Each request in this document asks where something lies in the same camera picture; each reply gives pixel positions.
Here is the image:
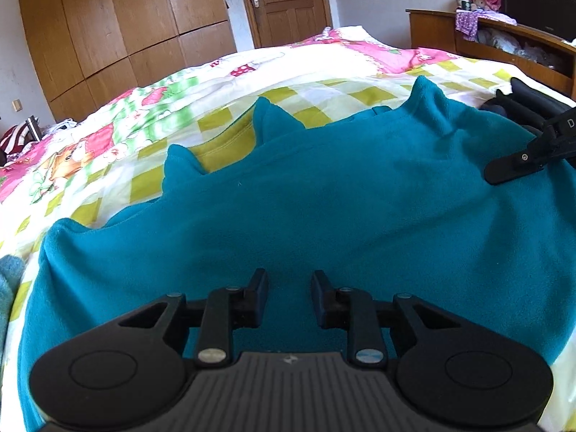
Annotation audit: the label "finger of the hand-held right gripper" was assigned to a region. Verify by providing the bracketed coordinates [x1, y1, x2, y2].
[480, 76, 576, 132]
[484, 137, 561, 186]

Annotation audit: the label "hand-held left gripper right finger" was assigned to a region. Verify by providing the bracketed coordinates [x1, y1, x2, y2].
[311, 270, 460, 366]

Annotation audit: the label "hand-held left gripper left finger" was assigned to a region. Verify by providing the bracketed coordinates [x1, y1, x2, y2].
[118, 268, 270, 367]

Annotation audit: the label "teal fleece jacket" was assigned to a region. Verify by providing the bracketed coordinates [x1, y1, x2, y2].
[18, 76, 576, 432]

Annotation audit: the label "white plastic bags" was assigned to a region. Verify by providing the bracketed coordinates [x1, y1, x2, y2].
[478, 27, 565, 70]

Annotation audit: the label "purple cloth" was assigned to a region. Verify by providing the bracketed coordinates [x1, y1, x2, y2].
[454, 9, 518, 42]

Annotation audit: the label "wooden bedside shelf unit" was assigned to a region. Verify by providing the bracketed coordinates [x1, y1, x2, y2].
[405, 8, 576, 100]

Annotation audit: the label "printed checked blanket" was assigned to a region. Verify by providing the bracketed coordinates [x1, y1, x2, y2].
[0, 24, 576, 338]

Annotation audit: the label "blue-grey knit garment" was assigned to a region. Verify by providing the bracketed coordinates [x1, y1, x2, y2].
[0, 256, 26, 356]

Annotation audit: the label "white crumpled cloth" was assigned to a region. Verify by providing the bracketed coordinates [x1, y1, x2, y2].
[42, 118, 81, 136]

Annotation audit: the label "wooden door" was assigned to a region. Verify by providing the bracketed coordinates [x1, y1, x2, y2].
[236, 0, 334, 50]

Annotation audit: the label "red white striped cloth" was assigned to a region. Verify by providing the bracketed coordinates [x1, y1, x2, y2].
[0, 123, 36, 157]

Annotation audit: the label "wooden wardrobe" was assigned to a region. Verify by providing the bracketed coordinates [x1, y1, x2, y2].
[17, 0, 238, 123]

